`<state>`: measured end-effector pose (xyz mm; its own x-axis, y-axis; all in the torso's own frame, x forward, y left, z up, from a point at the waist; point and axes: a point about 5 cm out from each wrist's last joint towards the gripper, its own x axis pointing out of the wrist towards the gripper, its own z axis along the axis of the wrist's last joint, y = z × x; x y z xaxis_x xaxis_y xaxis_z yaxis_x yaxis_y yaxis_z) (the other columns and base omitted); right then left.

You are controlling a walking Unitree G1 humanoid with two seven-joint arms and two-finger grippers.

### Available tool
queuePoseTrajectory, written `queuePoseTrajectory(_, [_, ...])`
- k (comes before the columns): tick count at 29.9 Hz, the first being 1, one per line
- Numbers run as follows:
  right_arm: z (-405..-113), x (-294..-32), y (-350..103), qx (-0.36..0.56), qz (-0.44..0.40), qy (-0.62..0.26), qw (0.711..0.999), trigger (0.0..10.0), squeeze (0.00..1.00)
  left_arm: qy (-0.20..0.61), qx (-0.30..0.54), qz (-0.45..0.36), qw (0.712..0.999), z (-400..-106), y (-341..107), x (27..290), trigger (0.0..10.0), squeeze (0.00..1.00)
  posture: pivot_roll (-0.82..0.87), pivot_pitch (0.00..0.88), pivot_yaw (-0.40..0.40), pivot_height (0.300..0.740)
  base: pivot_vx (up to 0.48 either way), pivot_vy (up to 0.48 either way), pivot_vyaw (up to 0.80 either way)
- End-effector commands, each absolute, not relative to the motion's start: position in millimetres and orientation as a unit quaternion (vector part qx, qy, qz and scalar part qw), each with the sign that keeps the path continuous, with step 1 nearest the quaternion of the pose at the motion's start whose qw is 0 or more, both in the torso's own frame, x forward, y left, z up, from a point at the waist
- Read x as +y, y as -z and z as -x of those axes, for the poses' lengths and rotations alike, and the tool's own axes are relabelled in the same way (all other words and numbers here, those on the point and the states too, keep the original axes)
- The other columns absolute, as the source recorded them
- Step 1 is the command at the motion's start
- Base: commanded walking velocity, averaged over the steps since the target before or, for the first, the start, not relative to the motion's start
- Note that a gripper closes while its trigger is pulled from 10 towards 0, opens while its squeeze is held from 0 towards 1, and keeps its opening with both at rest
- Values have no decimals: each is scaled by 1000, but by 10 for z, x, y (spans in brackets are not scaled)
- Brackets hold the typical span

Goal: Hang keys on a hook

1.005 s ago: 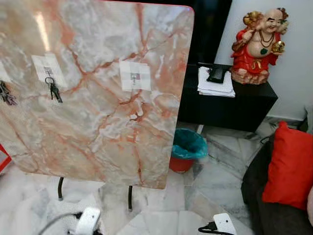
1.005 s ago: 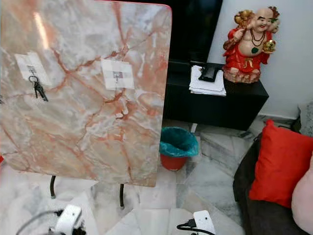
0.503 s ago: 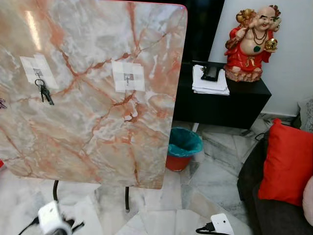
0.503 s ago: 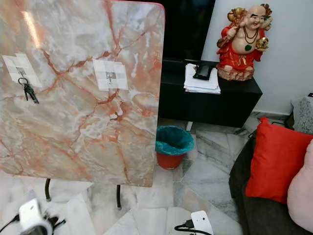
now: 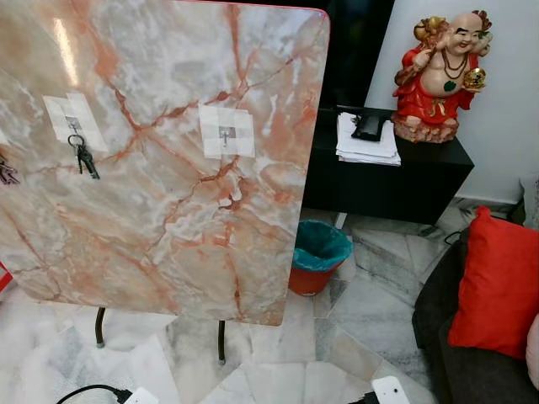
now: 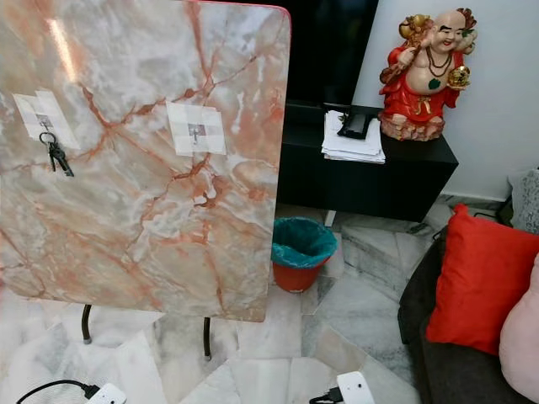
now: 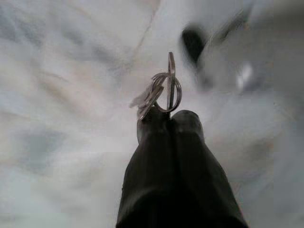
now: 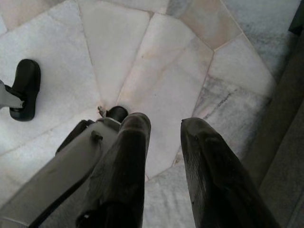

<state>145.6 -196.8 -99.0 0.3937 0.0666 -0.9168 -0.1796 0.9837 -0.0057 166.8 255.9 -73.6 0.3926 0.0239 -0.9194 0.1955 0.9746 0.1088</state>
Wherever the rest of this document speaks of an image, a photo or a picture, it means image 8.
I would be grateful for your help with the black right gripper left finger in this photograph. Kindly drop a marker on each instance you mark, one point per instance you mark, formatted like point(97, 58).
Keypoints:
point(123, 178)

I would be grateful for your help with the grey left robot leg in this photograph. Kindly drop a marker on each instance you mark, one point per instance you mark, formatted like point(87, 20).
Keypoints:
point(7, 95)

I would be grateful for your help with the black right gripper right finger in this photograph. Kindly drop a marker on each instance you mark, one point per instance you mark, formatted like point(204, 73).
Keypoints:
point(213, 178)

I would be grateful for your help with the black right robot foot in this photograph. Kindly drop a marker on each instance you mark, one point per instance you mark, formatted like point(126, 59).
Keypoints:
point(117, 112)

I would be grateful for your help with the grey robot leg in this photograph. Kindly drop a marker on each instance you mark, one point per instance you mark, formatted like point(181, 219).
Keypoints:
point(47, 178)
point(7, 95)

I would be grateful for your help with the black left robot foot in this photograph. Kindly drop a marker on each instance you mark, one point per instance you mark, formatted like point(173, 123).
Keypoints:
point(26, 78)

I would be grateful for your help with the black robot foot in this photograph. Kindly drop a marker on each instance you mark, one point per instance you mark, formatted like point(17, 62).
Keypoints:
point(117, 112)
point(26, 78)

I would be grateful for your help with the grey right robot leg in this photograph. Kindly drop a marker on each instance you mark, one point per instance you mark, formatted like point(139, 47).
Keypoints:
point(47, 178)

